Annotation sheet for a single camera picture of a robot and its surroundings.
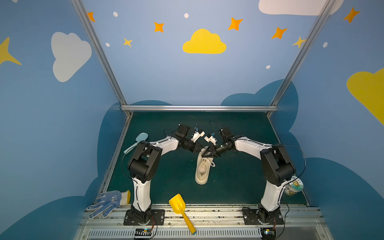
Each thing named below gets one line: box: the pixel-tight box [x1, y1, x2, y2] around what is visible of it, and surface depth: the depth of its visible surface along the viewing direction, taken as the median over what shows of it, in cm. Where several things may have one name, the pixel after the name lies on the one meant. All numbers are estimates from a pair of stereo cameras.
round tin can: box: [283, 175, 304, 196], surface depth 80 cm
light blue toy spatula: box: [123, 132, 149, 154], surface depth 107 cm
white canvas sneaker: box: [195, 146, 214, 185], surface depth 88 cm
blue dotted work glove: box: [86, 190, 131, 219], surface depth 79 cm
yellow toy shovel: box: [168, 194, 197, 235], surface depth 80 cm
